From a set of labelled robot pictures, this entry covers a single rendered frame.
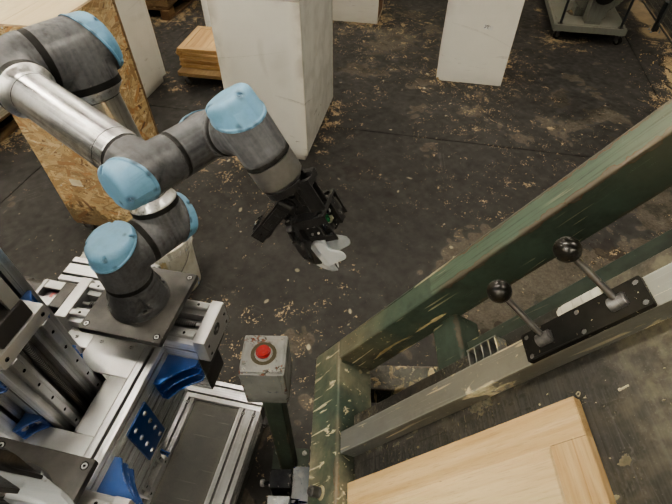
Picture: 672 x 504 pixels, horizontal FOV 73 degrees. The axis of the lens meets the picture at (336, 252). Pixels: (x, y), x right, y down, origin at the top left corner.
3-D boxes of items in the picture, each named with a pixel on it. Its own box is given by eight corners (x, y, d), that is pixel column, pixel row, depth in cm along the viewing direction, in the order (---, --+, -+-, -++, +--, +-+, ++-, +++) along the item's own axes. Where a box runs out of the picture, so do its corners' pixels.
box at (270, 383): (253, 365, 137) (244, 333, 123) (293, 366, 136) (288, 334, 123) (247, 403, 128) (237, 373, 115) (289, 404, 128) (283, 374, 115)
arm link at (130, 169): (-66, 41, 74) (117, 171, 57) (1, 21, 80) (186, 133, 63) (-27, 104, 83) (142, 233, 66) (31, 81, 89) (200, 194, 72)
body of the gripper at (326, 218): (339, 243, 73) (302, 187, 66) (296, 252, 78) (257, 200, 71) (349, 212, 78) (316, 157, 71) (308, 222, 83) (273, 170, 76)
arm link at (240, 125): (224, 83, 67) (258, 74, 61) (265, 143, 74) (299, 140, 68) (189, 115, 64) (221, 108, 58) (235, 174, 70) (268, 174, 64)
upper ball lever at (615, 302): (610, 307, 66) (547, 241, 66) (635, 294, 64) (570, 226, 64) (611, 321, 63) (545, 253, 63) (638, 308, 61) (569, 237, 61)
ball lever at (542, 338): (540, 341, 74) (483, 282, 73) (560, 331, 71) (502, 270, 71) (538, 355, 71) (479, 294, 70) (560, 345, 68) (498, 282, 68)
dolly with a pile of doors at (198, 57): (205, 56, 448) (198, 24, 426) (254, 61, 441) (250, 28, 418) (178, 85, 408) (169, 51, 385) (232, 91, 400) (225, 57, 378)
